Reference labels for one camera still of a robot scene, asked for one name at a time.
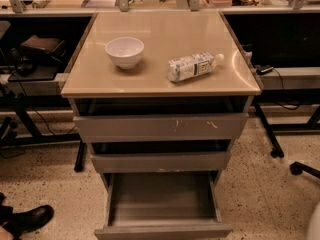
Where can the black office chair base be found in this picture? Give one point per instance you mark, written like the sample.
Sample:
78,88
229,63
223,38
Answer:
298,168

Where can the white ceramic bowl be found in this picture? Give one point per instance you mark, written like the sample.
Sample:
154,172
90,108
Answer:
125,52

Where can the grey middle drawer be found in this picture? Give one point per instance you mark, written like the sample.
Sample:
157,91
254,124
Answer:
161,162

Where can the black leather shoe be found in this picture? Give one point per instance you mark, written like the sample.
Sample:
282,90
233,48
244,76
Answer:
25,222

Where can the clear plastic water bottle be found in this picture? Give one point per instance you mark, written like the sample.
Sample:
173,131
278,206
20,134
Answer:
192,66

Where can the grey bottom drawer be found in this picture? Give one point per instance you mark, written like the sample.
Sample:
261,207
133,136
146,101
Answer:
162,206

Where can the black power adapter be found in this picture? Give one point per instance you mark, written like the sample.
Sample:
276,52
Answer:
262,70

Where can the black desk leg right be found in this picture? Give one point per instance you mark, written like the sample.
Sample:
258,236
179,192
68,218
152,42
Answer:
276,148

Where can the grey drawer cabinet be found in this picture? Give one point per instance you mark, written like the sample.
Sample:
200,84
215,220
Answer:
97,87

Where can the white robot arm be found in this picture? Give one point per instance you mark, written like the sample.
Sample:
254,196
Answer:
313,232

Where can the black desk leg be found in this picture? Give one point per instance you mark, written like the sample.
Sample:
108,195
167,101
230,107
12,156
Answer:
80,158
276,148

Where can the grey drawer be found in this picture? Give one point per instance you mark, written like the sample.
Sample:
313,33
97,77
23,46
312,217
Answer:
138,128
162,206
161,162

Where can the black desk leg left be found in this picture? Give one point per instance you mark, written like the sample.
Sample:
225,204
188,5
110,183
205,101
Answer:
80,158

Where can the grey top drawer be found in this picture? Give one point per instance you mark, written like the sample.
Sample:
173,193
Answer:
138,128

